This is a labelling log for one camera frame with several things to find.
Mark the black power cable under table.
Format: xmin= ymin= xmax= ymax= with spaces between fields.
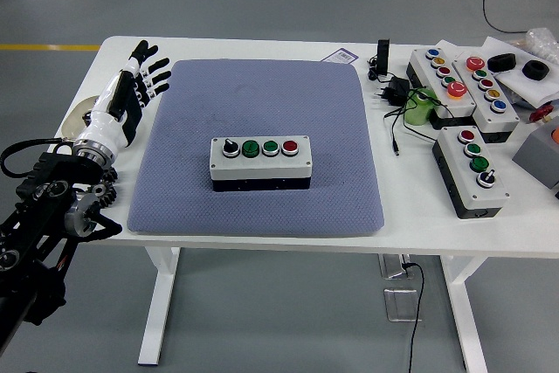
xmin=401 ymin=262 xmax=425 ymax=373

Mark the green cup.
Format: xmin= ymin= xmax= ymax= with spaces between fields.
xmin=402 ymin=87 xmax=439 ymax=127

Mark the purple-edged label card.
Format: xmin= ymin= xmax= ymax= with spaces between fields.
xmin=323 ymin=47 xmax=357 ymax=64

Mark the beige shallow tray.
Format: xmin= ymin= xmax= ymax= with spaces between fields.
xmin=59 ymin=95 xmax=106 ymax=141

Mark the clear plastic bag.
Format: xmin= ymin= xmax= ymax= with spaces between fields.
xmin=508 ymin=27 xmax=559 ymax=68

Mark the black upright charger stand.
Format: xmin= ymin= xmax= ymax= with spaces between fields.
xmin=376 ymin=38 xmax=390 ymax=77

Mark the metal floor socket plate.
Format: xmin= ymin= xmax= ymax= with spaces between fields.
xmin=383 ymin=287 xmax=423 ymax=323
xmin=378 ymin=253 xmax=416 ymax=280

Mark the blue-grey textured mat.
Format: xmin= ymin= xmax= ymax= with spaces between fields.
xmin=127 ymin=59 xmax=385 ymax=238

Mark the five-button box, lit red button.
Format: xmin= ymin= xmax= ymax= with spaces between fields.
xmin=405 ymin=46 xmax=478 ymax=130

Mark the grey four-control button box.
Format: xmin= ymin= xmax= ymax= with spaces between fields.
xmin=431 ymin=126 xmax=511 ymax=220
xmin=209 ymin=135 xmax=314 ymax=193

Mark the black power adapter plug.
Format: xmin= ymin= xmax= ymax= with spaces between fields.
xmin=372 ymin=76 xmax=411 ymax=107

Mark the white and black robot left hand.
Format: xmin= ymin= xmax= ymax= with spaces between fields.
xmin=74 ymin=39 xmax=172 ymax=156

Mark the black foam ring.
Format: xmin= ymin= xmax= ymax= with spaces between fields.
xmin=522 ymin=59 xmax=549 ymax=81
xmin=487 ymin=53 xmax=516 ymax=73

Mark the grey box with orange button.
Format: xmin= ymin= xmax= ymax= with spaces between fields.
xmin=511 ymin=115 xmax=559 ymax=190

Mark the black adapter cord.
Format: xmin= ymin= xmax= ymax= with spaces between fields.
xmin=383 ymin=87 xmax=440 ymax=158

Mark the five-button box, red mushroom button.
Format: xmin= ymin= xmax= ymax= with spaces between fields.
xmin=452 ymin=56 xmax=521 ymax=143

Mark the red emergency stop part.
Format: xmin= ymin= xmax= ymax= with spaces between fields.
xmin=529 ymin=104 xmax=554 ymax=124

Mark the white table leg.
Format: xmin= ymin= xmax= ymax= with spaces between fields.
xmin=439 ymin=255 xmax=489 ymax=373
xmin=137 ymin=246 xmax=181 ymax=366

